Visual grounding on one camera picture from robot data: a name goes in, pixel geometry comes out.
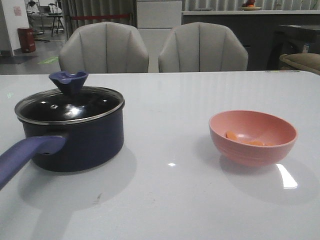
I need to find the orange ham slice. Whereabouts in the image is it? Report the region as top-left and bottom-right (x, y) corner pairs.
(244, 140), (266, 146)
(225, 130), (241, 142)

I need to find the glass lid blue knob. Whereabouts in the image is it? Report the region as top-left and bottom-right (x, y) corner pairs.
(14, 70), (125, 126)

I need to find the pink bowl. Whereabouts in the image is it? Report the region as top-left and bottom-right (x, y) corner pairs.
(209, 110), (298, 167)

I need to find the right beige chair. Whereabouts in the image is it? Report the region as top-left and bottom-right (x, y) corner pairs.
(158, 22), (249, 73)

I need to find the beige chair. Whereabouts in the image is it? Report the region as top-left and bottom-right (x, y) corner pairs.
(58, 21), (149, 74)
(158, 22), (249, 73)

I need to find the left beige chair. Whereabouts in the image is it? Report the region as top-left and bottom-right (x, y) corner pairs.
(58, 21), (149, 74)

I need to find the dark blue saucepan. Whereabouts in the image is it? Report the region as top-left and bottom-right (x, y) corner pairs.
(0, 104), (125, 187)

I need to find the white drawer cabinet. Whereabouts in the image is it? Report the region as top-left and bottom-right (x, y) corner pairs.
(136, 0), (182, 73)

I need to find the red barrier belt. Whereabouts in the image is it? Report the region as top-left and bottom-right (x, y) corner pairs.
(70, 13), (131, 21)

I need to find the dark counter white top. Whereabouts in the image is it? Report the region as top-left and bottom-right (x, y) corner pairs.
(182, 10), (320, 71)

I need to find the fruit plate on counter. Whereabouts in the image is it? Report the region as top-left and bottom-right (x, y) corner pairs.
(240, 0), (261, 11)

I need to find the background work desk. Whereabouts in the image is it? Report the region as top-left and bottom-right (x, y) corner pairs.
(27, 11), (65, 36)

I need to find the dark side table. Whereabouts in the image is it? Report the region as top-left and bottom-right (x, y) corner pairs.
(266, 24), (320, 70)

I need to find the red trash bin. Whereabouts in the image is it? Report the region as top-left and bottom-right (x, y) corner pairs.
(17, 27), (36, 53)

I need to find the brown cushion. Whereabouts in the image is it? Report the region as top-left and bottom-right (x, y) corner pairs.
(279, 53), (320, 75)

